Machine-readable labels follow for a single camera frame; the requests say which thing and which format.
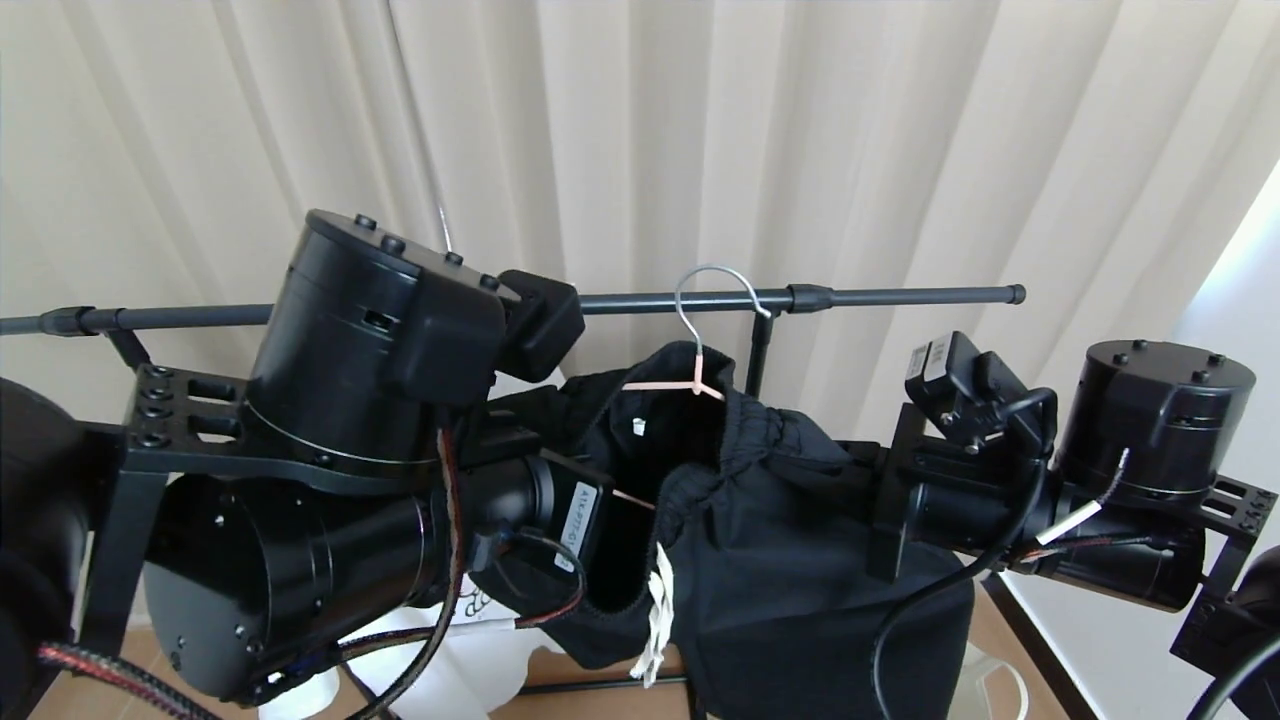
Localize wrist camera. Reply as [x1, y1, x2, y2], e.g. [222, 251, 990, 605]
[495, 268, 587, 386]
[903, 330, 1058, 463]

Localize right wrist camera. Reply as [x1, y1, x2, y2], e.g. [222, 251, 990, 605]
[903, 330, 1058, 463]

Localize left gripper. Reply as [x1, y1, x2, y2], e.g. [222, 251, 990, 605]
[143, 450, 613, 706]

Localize pink clothes hanger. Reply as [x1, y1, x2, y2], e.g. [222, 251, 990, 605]
[610, 265, 774, 511]

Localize white laundry basket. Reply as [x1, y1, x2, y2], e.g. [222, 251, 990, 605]
[950, 645, 1029, 720]

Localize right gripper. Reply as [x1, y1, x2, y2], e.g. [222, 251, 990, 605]
[865, 405, 1206, 613]

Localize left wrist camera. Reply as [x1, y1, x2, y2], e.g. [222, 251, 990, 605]
[495, 268, 587, 386]

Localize beige curtain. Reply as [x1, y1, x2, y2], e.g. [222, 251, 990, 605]
[0, 0, 1280, 641]

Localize white printed T-shirt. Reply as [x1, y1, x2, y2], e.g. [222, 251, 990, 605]
[258, 585, 549, 720]

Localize black shorts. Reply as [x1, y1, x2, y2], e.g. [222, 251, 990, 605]
[480, 340, 976, 720]

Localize black clothes rack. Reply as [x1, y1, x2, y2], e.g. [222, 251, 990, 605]
[0, 284, 1028, 701]

